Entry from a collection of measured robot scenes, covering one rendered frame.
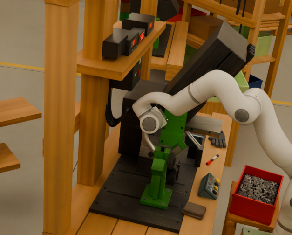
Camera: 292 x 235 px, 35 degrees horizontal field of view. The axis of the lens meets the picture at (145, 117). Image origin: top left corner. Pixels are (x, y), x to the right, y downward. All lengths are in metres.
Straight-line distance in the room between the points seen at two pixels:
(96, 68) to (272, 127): 0.75
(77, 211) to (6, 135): 2.50
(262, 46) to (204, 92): 3.36
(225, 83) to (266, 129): 0.24
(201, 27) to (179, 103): 3.62
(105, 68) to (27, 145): 2.55
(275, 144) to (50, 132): 0.85
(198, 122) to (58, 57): 1.08
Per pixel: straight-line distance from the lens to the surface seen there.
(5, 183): 3.91
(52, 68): 1.68
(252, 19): 4.81
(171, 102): 1.91
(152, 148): 2.30
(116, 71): 1.92
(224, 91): 1.79
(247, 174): 2.63
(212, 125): 2.51
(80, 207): 2.20
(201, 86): 1.83
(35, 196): 3.75
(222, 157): 2.69
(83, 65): 1.96
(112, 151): 2.63
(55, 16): 1.62
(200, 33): 5.49
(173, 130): 2.34
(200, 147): 2.52
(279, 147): 1.83
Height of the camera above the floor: 2.23
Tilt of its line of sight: 26 degrees down
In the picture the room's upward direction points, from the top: 7 degrees clockwise
